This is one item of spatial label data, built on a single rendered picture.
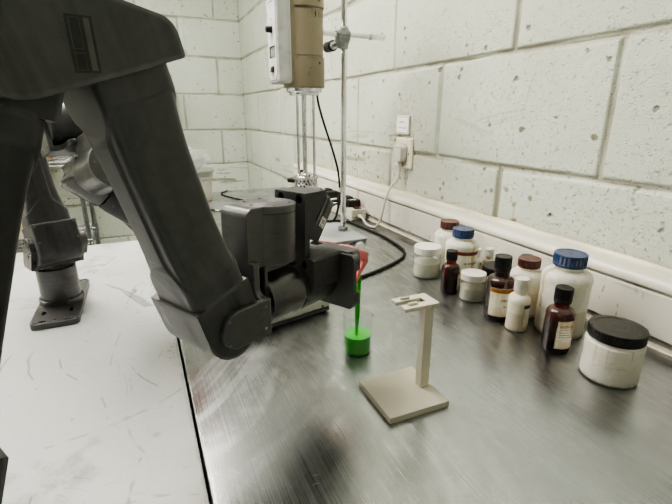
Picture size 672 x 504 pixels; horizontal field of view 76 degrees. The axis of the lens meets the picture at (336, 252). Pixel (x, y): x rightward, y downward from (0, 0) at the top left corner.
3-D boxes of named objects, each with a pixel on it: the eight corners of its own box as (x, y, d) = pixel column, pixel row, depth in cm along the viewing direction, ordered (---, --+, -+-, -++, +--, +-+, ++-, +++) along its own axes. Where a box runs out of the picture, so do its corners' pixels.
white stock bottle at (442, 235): (453, 274, 93) (458, 225, 90) (427, 268, 97) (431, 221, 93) (464, 266, 98) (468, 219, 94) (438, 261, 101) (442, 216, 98)
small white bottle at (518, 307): (505, 331, 69) (512, 280, 66) (503, 322, 72) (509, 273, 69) (528, 334, 68) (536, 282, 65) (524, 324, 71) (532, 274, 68)
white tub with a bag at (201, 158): (197, 196, 181) (192, 143, 174) (223, 199, 175) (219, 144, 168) (171, 202, 169) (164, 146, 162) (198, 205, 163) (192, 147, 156)
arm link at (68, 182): (136, 171, 60) (87, 139, 55) (116, 206, 57) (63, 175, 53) (116, 181, 64) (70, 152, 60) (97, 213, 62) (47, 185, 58)
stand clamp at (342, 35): (297, 45, 104) (297, 21, 102) (283, 51, 114) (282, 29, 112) (387, 51, 113) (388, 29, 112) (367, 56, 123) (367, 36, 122)
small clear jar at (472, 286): (455, 293, 83) (457, 268, 82) (478, 293, 83) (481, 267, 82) (463, 303, 79) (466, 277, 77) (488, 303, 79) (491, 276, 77)
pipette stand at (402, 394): (390, 424, 48) (394, 320, 44) (358, 385, 55) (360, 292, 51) (448, 406, 51) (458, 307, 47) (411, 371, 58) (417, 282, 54)
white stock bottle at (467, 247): (436, 279, 90) (440, 226, 87) (460, 274, 93) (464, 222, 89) (456, 290, 85) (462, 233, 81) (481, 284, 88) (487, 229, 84)
